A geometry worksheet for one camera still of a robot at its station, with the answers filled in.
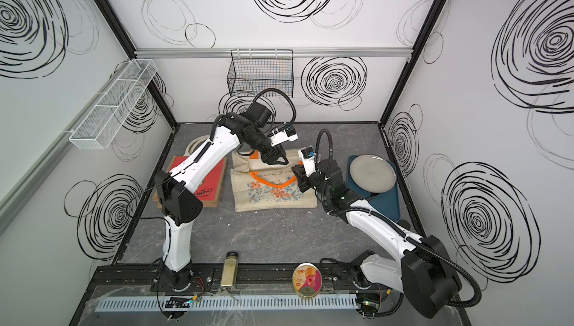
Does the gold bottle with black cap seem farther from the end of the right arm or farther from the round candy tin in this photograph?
the end of the right arm

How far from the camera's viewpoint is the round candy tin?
0.70 m

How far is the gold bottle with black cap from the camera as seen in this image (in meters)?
0.71

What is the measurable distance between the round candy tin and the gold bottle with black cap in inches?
7.8
